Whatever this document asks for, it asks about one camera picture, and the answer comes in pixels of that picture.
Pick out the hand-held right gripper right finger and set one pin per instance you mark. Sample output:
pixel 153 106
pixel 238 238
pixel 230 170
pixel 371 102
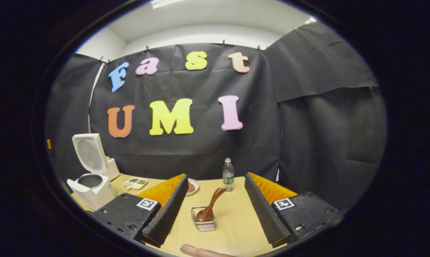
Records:
pixel 263 214

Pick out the white toaster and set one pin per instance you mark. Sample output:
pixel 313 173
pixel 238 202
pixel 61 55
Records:
pixel 114 167

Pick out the long ceiling light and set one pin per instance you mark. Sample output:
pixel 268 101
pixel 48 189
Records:
pixel 165 3

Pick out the brown wooden spoon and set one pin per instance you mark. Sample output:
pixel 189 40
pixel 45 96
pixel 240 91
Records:
pixel 209 208

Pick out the divided white sauce dish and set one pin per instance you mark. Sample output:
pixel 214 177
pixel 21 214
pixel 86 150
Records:
pixel 135 183

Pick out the brown meat piece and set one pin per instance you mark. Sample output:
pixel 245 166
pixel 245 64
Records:
pixel 190 187

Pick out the green plastic bottle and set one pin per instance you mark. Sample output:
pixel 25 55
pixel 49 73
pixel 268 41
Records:
pixel 228 176

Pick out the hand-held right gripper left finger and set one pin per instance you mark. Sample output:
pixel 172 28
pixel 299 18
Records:
pixel 166 214

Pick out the small ceiling light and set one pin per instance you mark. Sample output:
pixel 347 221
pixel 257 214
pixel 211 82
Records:
pixel 310 20

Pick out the white rice cooker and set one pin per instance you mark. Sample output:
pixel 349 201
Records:
pixel 93 194

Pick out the round white plate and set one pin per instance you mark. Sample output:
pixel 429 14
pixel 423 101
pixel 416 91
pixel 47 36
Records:
pixel 195 185

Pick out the black backdrop cloth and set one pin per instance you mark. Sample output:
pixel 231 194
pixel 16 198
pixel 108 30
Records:
pixel 308 125

